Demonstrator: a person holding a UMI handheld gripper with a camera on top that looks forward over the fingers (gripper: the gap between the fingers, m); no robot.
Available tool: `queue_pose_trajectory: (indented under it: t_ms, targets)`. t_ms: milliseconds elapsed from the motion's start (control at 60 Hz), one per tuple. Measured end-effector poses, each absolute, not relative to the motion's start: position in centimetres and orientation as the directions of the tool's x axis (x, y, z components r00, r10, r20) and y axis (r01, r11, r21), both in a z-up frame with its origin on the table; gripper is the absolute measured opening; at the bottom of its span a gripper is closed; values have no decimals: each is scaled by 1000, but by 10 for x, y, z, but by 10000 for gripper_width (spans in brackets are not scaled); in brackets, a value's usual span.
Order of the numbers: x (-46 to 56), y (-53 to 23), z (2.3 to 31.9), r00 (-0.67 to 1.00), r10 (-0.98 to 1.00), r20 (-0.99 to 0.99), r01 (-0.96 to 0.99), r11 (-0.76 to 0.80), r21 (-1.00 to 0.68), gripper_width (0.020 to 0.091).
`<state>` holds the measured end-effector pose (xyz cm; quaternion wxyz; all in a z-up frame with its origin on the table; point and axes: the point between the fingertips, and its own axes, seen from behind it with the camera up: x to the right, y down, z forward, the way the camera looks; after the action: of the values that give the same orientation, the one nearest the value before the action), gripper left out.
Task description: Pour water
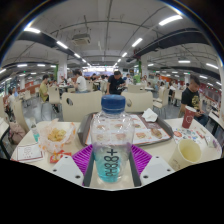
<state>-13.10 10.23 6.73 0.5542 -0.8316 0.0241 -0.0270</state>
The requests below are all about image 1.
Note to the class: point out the brown tray with paper liner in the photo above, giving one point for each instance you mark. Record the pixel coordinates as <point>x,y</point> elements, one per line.
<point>150,131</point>

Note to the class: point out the small teal bottle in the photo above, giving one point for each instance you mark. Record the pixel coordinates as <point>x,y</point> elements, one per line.
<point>35,133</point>

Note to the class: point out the yellow paper cup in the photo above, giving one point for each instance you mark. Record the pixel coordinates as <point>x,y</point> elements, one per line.
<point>188,155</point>

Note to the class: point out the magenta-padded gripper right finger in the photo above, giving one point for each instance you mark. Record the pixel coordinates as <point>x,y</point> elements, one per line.
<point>156,170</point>

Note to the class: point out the group of beige chairs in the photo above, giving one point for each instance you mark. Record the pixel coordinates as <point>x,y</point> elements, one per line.
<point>54,95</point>

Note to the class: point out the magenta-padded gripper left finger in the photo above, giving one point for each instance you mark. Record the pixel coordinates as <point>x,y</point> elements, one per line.
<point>66,170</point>

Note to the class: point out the red sauce packet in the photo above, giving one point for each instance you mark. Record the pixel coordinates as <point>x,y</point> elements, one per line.
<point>58,156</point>

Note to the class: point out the pink backpack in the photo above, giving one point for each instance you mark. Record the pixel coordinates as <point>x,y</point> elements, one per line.
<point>16,132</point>

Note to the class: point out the person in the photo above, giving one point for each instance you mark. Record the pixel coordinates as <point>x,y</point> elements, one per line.
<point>43,90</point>
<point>81,83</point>
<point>191,98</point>
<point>11,100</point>
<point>115,83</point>

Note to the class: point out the clear bag of fried snacks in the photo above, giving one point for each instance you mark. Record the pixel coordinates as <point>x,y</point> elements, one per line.
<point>56,135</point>

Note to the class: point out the beige chair with round hole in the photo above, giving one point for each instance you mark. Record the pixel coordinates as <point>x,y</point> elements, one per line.
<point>83,106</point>
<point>141,101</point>

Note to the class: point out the clear blue-capped water bottle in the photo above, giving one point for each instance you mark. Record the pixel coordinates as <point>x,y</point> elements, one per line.
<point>111,140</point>

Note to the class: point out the white paper card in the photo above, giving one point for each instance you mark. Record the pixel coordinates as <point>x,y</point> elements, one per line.
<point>29,152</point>

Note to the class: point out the ceiling air conditioner unit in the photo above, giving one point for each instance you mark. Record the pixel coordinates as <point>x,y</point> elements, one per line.
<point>81,39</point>

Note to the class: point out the red paper cup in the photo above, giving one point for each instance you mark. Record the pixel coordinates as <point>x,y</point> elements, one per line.
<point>188,118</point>

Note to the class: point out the crumpled white napkin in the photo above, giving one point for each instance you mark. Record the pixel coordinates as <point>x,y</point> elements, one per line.
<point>149,115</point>

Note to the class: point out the group of ceiling lights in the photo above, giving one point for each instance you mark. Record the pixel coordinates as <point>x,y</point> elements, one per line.
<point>170,20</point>

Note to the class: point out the colourful sticker leaflet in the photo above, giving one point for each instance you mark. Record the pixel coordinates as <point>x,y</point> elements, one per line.
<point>188,134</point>

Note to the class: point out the beige neighbouring table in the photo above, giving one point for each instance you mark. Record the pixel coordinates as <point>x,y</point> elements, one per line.
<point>216,119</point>
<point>3,128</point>

